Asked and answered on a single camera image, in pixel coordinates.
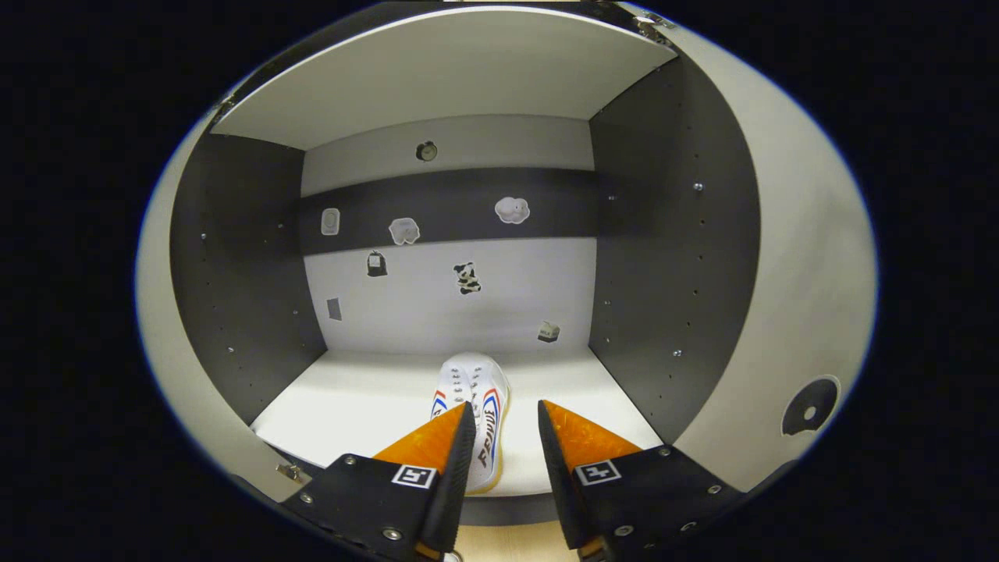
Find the white striped shoe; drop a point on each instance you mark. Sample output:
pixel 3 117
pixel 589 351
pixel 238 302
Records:
pixel 468 375

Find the white shoe cabinet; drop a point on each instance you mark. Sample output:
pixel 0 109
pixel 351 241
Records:
pixel 687 273

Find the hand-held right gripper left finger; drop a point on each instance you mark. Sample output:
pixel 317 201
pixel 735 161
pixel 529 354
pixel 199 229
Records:
pixel 456 484

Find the white shoe cabinet door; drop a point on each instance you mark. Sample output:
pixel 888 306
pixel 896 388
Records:
pixel 168 343
pixel 804 273

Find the white cabinet shelf board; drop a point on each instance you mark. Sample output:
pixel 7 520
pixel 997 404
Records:
pixel 437 70
pixel 351 406

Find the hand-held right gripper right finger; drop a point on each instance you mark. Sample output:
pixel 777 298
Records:
pixel 558 484

